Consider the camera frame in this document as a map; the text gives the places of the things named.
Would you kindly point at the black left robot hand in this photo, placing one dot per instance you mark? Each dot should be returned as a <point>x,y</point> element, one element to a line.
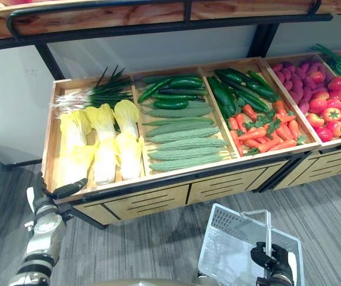
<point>69,188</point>

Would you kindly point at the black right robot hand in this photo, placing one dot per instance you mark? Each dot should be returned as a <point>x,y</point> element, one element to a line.
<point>280,262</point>

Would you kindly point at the white plastic shopping basket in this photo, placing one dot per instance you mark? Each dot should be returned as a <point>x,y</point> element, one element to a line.
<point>232,238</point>

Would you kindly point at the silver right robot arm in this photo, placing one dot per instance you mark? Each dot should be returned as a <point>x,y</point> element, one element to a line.
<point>280,281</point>

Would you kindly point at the yellow napa cabbage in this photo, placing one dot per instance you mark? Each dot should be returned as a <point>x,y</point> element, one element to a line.
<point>104,149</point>
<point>128,149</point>
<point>75,143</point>

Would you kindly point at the wooden produce display stand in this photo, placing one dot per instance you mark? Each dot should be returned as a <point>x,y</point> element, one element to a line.
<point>158,202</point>
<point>331,167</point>

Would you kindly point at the orange carrot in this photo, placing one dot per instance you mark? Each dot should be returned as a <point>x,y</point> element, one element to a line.
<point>270,145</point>
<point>284,144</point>
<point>293,128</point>
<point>233,123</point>
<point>286,118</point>
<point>252,134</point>
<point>250,112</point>
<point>240,122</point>
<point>284,131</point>
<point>252,143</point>
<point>237,143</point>
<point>279,108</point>

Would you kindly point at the light green bitter gourd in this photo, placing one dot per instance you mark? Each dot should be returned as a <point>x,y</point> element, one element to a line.
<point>176,112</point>
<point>191,144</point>
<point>185,135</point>
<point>185,163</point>
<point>185,154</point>
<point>200,104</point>
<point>176,128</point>

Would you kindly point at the dark green cucumber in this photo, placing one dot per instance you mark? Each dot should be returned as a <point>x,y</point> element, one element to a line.
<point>241,78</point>
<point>253,102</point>
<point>170,104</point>
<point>186,82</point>
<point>262,92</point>
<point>158,79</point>
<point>261,81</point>
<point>152,90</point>
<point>229,76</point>
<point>173,97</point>
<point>185,91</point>
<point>222,95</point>

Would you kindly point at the thin green ridged gourd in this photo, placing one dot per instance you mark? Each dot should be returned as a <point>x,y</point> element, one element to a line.
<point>182,121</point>

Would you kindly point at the purple sweet potato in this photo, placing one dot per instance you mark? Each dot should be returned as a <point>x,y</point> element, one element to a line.
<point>299,72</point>
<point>314,64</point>
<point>305,68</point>
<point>313,70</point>
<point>309,83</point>
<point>307,94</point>
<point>297,81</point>
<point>303,107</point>
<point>280,77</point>
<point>294,96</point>
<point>286,74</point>
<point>277,67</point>
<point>288,85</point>
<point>320,89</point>

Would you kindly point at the wooden fruit shelf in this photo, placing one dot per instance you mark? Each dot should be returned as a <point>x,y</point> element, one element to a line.
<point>98,18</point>

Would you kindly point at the black metal shelf rail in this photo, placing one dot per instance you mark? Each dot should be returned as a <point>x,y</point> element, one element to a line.
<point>188,10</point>

